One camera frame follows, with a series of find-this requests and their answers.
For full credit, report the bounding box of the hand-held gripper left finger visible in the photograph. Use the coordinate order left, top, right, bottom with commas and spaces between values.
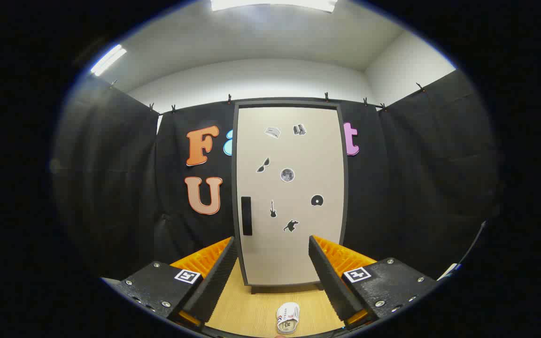
116, 236, 239, 330

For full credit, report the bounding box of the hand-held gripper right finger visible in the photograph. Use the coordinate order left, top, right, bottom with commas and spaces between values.
308, 235, 440, 330

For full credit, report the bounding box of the white canvas shoe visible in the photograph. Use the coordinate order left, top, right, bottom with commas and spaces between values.
276, 302, 301, 335

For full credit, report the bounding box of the black door handle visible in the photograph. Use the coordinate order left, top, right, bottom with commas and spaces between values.
241, 196, 253, 236

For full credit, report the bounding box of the light grey shoe cabinet door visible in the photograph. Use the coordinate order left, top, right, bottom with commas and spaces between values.
236, 107, 345, 285

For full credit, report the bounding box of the dark grey shoe cabinet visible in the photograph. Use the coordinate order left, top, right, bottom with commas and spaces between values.
231, 99, 349, 295

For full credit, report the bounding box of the white flat object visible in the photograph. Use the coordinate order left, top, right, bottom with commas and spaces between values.
437, 263, 462, 281

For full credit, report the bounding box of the black backdrop cloth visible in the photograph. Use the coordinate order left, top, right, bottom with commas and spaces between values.
52, 68, 503, 282

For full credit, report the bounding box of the row of black cloth clips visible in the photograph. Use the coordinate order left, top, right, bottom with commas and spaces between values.
110, 81, 427, 114

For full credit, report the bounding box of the narrow ceiling light strip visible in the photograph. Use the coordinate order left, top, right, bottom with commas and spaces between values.
90, 44, 127, 77

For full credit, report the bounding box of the thin dark cable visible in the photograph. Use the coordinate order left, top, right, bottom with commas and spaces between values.
458, 221, 487, 266

